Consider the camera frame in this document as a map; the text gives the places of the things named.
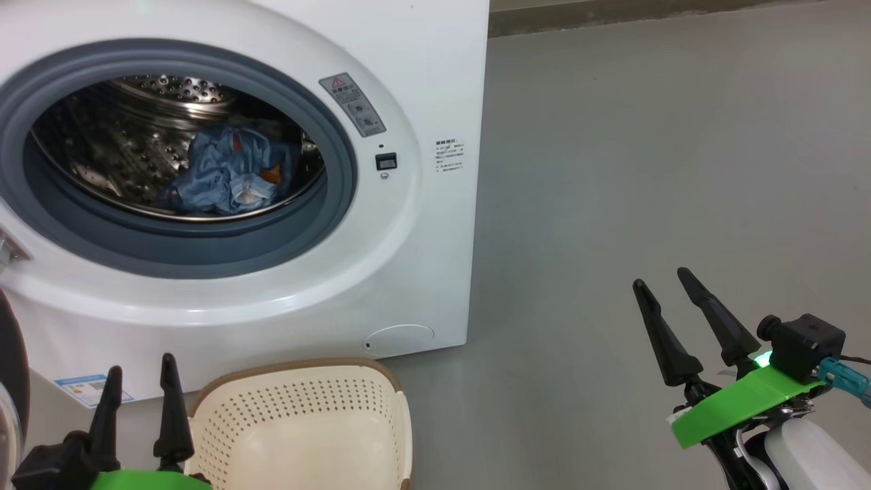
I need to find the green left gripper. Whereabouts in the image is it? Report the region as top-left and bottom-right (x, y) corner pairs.
(87, 353), (212, 490)

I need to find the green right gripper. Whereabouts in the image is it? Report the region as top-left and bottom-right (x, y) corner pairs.
(632, 267), (827, 490)

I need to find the black round glass washer door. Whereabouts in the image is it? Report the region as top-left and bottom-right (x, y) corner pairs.
(0, 289), (31, 490)

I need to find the cream bear-print garment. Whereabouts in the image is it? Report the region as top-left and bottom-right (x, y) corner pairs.
(230, 182), (276, 210)

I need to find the blue cake-print garment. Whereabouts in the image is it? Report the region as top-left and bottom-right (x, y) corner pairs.
(160, 122), (300, 217)

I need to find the perforated steel washer drum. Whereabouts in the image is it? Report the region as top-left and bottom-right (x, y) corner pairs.
(31, 73), (327, 223)

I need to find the white front-load washing machine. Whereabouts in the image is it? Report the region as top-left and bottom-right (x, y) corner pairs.
(0, 0), (491, 409)

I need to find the blue energy label sticker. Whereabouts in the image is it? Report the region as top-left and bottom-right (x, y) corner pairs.
(54, 373), (127, 409)

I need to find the cream perforated laundry basket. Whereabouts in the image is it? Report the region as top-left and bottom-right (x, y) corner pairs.
(187, 359), (413, 490)

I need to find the round white filter cover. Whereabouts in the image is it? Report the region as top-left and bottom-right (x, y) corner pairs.
(363, 324), (435, 359)

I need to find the small printed text label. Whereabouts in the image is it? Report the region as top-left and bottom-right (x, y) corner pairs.
(435, 140), (466, 174)

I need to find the grey warning label sticker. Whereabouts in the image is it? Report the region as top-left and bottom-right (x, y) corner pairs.
(318, 72), (387, 138)

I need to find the teal right camera connector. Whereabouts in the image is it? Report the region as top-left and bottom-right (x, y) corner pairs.
(817, 357), (871, 409)

